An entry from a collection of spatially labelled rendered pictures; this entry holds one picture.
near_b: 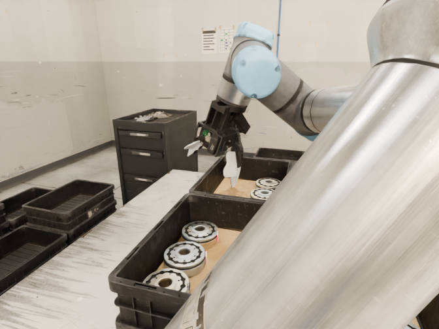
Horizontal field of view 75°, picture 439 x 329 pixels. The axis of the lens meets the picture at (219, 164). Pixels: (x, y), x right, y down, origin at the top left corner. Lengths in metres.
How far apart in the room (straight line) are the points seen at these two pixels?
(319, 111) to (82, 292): 0.79
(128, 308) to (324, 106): 0.50
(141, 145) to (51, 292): 1.49
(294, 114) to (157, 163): 1.82
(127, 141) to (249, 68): 1.95
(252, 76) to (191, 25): 3.78
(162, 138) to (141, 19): 2.68
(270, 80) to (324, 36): 3.42
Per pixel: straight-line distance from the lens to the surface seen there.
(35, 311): 0.96
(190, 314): 0.17
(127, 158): 2.40
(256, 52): 0.47
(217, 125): 0.64
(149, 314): 0.61
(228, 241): 0.85
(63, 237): 1.68
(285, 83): 0.51
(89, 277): 1.01
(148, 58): 4.51
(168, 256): 0.75
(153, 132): 2.20
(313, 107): 0.48
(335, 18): 3.90
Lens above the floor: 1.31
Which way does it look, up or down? 19 degrees down
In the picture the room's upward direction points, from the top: straight up
